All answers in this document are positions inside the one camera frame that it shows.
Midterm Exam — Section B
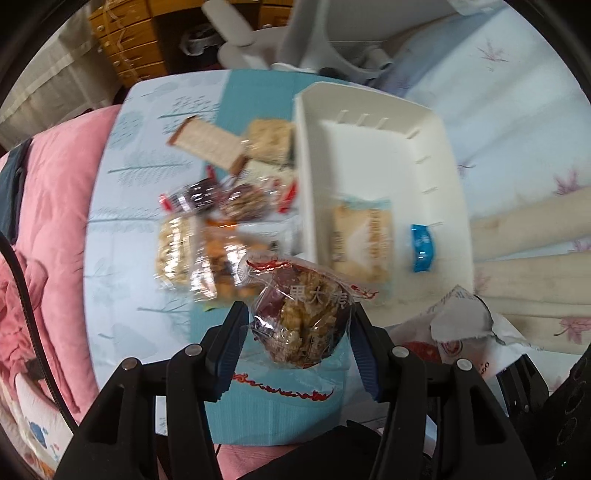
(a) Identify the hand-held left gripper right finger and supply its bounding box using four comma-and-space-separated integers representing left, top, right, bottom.
348, 307, 539, 480

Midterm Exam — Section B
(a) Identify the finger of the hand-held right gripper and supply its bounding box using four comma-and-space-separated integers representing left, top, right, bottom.
496, 353, 550, 418

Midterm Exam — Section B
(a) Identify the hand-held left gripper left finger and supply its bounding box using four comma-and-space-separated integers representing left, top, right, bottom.
54, 301, 250, 480

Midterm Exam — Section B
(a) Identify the clear red-edged walnut date packet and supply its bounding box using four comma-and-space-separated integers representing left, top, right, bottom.
238, 254, 379, 370

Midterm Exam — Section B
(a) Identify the white and red snack packet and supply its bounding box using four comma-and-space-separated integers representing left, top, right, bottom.
385, 284, 541, 374

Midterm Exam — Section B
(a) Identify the orange nut snack packet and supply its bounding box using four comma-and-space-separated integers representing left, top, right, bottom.
191, 219, 278, 303

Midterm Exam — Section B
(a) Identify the peanut brittle packet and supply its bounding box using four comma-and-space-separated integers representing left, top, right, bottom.
154, 215, 204, 289

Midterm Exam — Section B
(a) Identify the dark red-ended snack packet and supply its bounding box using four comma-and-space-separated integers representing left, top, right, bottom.
159, 178, 222, 215

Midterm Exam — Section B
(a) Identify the white plastic basket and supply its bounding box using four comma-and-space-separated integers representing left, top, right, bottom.
293, 82, 476, 324

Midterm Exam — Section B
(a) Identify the teal placemat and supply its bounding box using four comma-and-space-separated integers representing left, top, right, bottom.
185, 69, 352, 446

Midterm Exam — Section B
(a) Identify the cream white wafer packet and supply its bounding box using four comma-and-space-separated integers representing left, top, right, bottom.
330, 196, 395, 284

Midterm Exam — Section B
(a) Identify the small blue snack packet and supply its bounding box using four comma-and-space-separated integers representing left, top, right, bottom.
410, 224, 437, 273

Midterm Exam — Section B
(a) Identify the small walnut date packet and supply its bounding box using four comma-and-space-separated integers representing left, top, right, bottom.
219, 182, 273, 222

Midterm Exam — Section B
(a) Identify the white red-ended snack packet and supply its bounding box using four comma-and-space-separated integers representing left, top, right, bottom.
240, 159, 301, 213

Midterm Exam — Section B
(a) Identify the printed white cloth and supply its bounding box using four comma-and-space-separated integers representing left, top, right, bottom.
0, 369, 75, 476

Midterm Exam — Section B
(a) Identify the long brown cracker packet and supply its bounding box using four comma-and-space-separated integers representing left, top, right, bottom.
168, 116, 247, 176

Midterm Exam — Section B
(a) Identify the leaf print bedsheet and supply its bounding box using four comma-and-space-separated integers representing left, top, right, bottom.
383, 9, 591, 356

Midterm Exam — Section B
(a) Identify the dark blue cloth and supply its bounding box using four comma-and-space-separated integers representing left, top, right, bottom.
0, 138, 33, 241

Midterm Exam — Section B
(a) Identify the beige curtain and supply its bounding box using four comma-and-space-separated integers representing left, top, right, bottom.
0, 28, 125, 153

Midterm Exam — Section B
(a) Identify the trash bin with black bag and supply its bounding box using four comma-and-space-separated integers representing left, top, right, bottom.
182, 25, 222, 58

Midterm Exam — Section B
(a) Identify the grey office chair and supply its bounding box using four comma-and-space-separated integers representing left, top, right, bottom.
203, 0, 402, 93

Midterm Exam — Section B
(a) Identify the wooden desk with drawers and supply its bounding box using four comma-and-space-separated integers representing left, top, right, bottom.
88, 0, 296, 88

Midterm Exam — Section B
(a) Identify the black cable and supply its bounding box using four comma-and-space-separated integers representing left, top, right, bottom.
0, 231, 79, 430

